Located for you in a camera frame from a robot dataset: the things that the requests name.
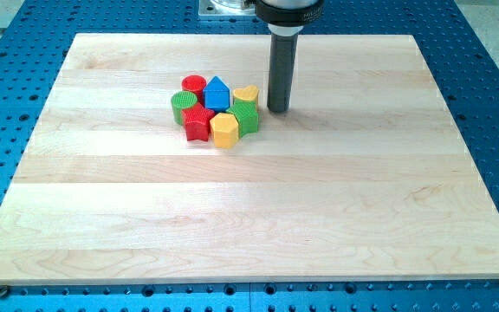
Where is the black robot arm flange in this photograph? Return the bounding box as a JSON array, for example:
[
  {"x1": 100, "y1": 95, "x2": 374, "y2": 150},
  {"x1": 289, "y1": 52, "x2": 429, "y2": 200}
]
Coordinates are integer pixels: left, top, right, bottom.
[{"x1": 254, "y1": 0, "x2": 324, "y2": 27}]

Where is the yellow hexagon block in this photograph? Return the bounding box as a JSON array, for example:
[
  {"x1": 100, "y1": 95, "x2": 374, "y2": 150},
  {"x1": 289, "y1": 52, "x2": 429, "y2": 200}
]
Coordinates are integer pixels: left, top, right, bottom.
[{"x1": 210, "y1": 113, "x2": 239, "y2": 148}]

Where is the green star block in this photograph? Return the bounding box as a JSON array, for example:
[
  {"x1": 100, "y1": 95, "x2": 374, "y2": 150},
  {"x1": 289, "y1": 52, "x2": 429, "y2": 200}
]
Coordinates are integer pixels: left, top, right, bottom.
[{"x1": 226, "y1": 102, "x2": 259, "y2": 138}]

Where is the red star block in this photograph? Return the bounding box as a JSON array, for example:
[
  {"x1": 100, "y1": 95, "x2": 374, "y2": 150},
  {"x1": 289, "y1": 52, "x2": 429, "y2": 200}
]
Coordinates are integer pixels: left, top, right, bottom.
[{"x1": 182, "y1": 102, "x2": 216, "y2": 141}]

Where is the yellow heart block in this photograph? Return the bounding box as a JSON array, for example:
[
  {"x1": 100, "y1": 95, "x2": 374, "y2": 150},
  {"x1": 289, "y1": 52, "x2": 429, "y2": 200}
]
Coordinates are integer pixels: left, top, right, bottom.
[{"x1": 232, "y1": 85, "x2": 259, "y2": 107}]

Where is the blue house-shaped block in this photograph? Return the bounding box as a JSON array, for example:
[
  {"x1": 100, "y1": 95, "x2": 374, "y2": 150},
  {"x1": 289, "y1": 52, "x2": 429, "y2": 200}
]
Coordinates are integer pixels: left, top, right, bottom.
[{"x1": 203, "y1": 76, "x2": 230, "y2": 113}]

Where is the green cylinder block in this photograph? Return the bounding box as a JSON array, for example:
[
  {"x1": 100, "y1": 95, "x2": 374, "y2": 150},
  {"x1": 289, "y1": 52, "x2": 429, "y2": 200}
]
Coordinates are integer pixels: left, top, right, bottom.
[{"x1": 171, "y1": 90, "x2": 198, "y2": 126}]

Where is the red cylinder block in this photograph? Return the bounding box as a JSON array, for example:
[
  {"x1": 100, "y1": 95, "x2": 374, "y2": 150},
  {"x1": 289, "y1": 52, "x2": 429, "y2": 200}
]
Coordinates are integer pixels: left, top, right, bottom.
[{"x1": 181, "y1": 75, "x2": 207, "y2": 104}]

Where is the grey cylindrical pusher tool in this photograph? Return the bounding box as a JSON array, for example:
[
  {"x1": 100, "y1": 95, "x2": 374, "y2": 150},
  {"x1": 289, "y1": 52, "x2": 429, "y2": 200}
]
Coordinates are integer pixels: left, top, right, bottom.
[{"x1": 267, "y1": 24, "x2": 303, "y2": 113}]

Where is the light wooden board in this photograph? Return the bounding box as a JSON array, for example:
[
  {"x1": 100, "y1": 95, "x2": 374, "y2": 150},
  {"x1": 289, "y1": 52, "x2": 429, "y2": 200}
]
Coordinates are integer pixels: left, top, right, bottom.
[{"x1": 0, "y1": 33, "x2": 499, "y2": 285}]

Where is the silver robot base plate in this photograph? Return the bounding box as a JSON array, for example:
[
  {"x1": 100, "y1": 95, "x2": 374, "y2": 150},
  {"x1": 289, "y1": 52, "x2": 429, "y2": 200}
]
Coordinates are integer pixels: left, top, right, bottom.
[{"x1": 198, "y1": 0, "x2": 255, "y2": 17}]

